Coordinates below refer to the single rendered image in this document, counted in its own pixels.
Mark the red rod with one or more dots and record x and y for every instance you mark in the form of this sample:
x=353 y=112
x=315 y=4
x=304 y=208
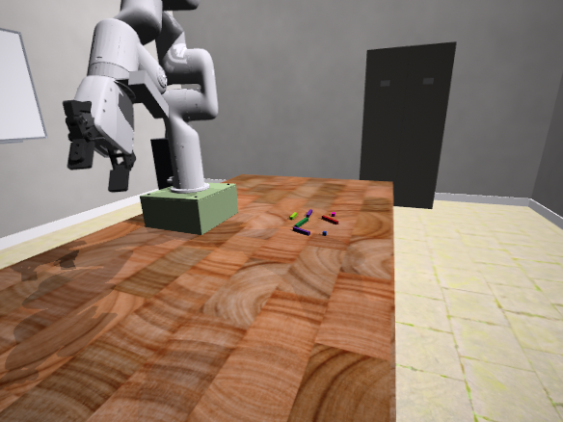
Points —
x=329 y=220

